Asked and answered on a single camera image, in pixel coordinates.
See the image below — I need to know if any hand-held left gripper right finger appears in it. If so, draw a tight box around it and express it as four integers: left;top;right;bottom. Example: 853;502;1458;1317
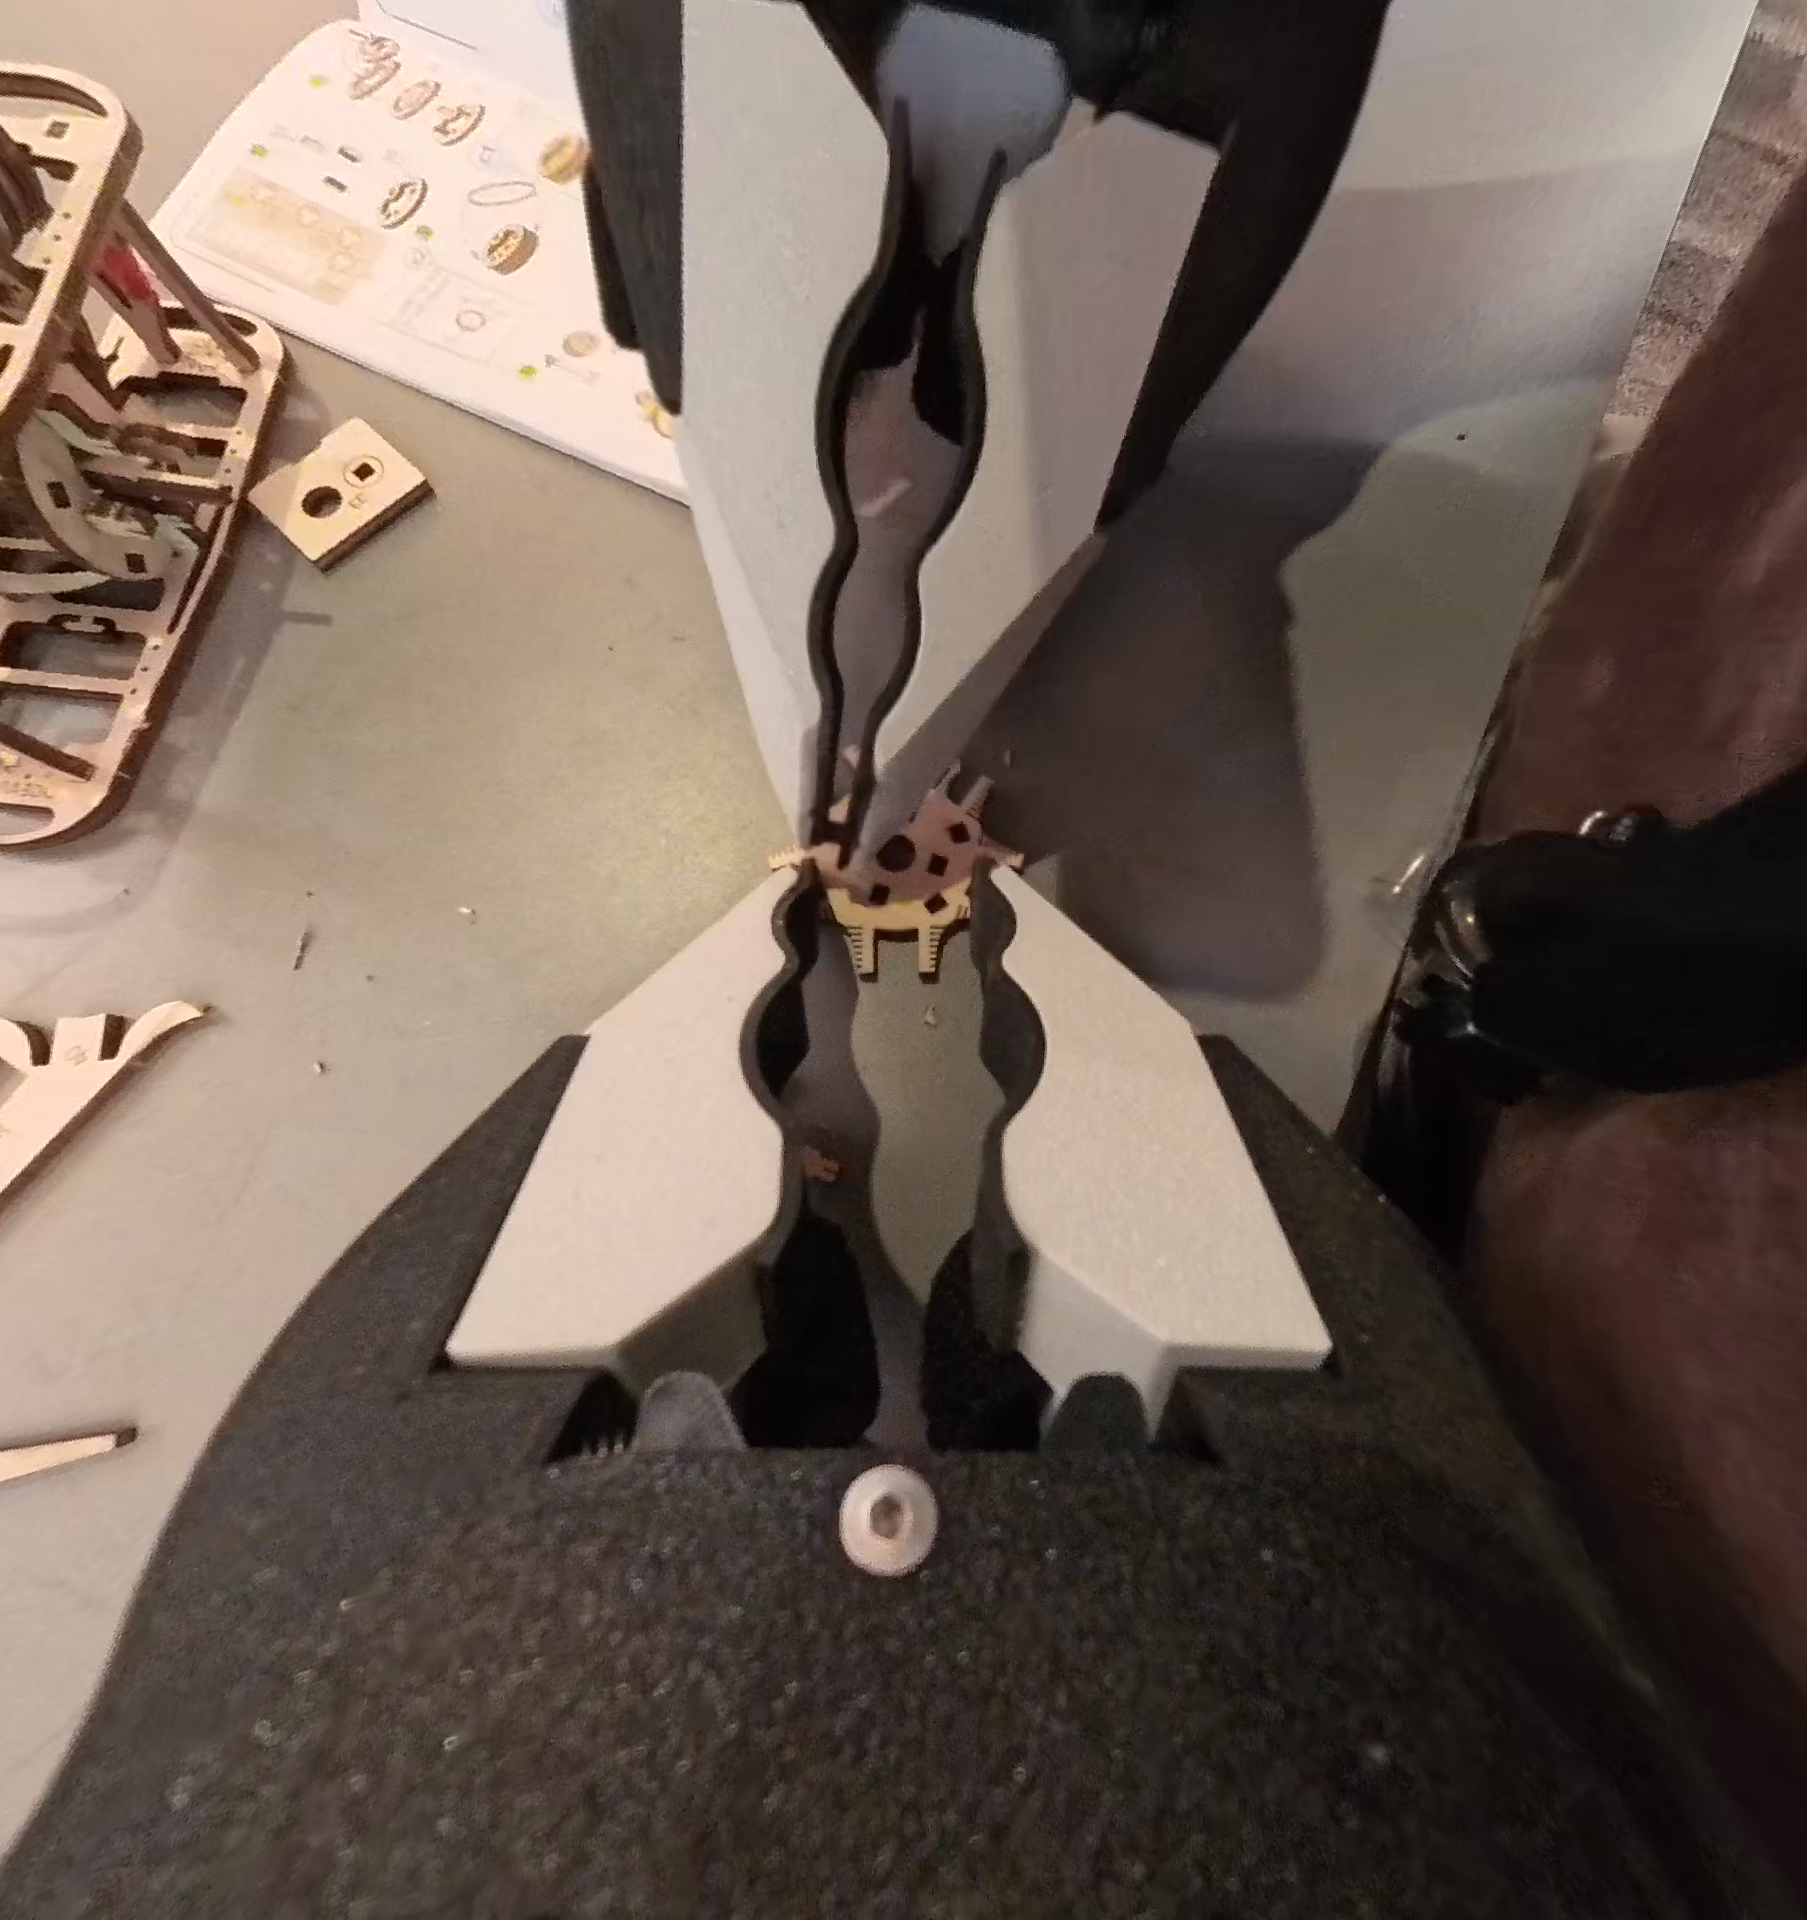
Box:
924;877;1332;1450

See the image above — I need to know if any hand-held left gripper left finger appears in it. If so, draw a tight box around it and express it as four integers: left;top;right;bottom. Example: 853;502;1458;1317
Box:
445;882;906;1450

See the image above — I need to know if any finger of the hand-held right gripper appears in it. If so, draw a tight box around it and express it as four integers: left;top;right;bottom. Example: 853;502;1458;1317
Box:
645;0;911;845
862;101;1238;867

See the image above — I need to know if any wooden star gear disc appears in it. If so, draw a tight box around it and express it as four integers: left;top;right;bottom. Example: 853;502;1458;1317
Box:
817;882;983;988
768;758;1028;920

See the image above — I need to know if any person's right forearm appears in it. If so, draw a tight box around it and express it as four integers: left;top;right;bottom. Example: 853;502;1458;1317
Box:
1443;1034;1807;1920

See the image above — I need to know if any grey desk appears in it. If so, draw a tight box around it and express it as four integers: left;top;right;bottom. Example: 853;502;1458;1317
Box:
0;0;995;1893

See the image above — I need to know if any person's right hand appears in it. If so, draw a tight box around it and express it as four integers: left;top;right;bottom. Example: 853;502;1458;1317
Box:
1455;42;1807;845

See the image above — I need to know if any instruction booklet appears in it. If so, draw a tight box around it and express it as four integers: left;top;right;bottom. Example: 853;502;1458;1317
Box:
149;0;696;504

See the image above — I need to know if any square wooden plate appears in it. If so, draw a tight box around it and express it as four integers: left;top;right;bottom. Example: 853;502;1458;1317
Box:
247;417;438;572

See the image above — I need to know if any curvy wooden offcut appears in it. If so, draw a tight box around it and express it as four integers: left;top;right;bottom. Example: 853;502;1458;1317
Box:
0;1000;210;1263

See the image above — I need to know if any thin wooden sliver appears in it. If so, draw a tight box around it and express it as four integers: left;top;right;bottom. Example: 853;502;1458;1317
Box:
0;1424;139;1511

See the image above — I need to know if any wooden mechanical model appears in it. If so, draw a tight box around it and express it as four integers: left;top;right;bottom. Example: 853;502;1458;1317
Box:
0;60;294;859

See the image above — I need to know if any black wrist strap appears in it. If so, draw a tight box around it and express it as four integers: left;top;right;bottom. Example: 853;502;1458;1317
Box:
1419;758;1807;1104

